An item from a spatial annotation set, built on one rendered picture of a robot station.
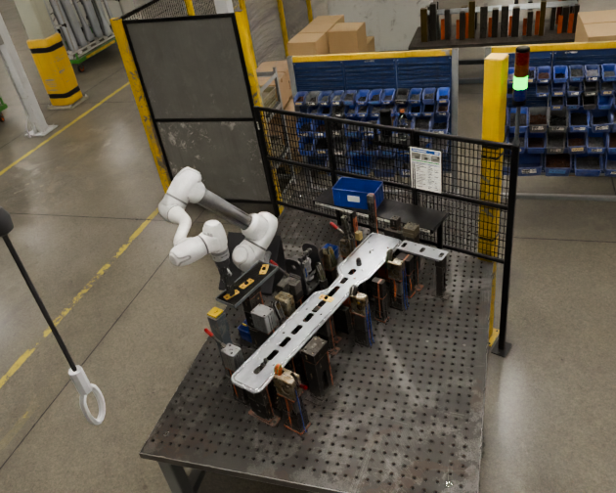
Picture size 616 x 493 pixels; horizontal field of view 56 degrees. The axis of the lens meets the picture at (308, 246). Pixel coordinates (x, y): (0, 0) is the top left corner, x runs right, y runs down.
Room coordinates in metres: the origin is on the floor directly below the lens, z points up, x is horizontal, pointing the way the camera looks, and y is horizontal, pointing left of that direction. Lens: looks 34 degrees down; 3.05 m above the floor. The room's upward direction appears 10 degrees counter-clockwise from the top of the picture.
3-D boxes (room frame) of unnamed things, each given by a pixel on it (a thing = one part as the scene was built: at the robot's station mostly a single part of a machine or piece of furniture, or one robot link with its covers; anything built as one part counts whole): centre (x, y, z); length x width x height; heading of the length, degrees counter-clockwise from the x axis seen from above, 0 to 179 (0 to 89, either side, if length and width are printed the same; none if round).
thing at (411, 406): (2.77, -0.23, 0.68); 2.56 x 1.61 x 0.04; 158
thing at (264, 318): (2.32, 0.29, 0.90); 0.13 x 0.10 x 0.41; 49
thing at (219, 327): (2.31, 0.52, 0.92); 0.08 x 0.08 x 0.44; 49
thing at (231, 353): (2.12, 0.46, 0.88); 0.11 x 0.10 x 0.36; 49
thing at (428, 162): (3.16, -0.80, 1.30); 0.23 x 0.02 x 0.31; 49
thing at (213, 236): (2.42, 0.45, 1.54); 0.13 x 0.11 x 0.16; 122
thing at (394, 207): (3.26, -0.49, 1.01); 0.90 x 0.22 x 0.03; 49
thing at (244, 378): (2.44, -0.04, 1.00); 1.38 x 0.22 x 0.02; 139
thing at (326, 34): (7.73, -0.76, 0.52); 1.20 x 0.80 x 1.05; 155
